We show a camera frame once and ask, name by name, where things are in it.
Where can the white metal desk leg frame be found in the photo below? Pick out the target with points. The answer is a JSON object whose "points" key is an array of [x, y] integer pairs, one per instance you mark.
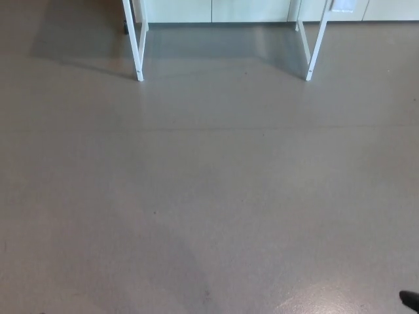
{"points": [[317, 49], [135, 49]]}

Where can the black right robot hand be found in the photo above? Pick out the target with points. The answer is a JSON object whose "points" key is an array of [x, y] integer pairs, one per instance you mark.
{"points": [[411, 300]]}

